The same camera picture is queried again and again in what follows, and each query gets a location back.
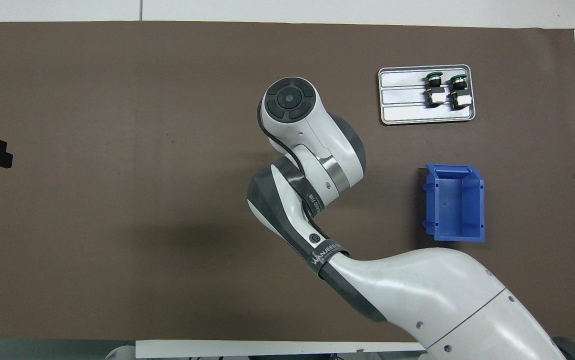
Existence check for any green push button switch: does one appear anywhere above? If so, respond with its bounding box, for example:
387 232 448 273
424 71 444 108
446 74 472 111

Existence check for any grey metal tray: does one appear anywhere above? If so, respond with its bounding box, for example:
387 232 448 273
378 64 477 126

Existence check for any brown table mat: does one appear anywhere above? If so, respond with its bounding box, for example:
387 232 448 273
0 21 575 345

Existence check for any blue plastic bin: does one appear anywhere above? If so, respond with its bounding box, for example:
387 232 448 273
421 163 487 243

